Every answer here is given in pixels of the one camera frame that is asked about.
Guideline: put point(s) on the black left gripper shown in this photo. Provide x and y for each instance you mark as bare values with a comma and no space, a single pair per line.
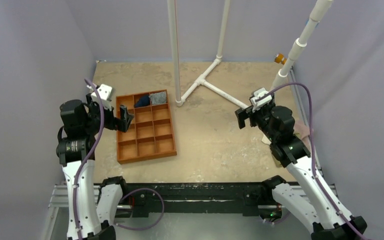
122,122

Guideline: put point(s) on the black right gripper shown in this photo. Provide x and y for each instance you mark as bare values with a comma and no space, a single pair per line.
249,115

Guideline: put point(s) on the orange compartment tray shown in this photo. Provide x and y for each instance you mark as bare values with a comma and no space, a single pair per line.
151,133

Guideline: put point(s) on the navy blue underwear white trim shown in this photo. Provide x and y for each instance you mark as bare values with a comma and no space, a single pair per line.
143,101

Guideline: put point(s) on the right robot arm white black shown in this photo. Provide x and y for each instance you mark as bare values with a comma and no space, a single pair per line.
321,212

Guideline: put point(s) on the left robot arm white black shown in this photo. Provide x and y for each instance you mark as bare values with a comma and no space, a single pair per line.
91,216

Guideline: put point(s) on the grey folded cloth in tray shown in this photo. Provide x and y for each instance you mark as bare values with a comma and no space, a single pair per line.
158,98

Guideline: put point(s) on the pink cloth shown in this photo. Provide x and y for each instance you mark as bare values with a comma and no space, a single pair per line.
303,132

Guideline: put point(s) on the orange clamp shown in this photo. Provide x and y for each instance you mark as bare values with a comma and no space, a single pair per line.
279,58

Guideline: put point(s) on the white PVC angled pole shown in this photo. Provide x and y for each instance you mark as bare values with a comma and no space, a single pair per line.
320,9

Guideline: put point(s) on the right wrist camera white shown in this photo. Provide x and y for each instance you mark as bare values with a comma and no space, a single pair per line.
259,98

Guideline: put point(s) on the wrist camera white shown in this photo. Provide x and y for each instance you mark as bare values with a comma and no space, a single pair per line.
105,94
259,98

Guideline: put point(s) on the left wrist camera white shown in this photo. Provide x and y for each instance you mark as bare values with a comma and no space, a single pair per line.
105,94

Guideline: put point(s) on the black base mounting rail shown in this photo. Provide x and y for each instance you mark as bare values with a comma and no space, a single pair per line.
250,199

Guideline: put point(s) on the aluminium extrusion frame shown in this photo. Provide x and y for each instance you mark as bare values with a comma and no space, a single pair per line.
92,217

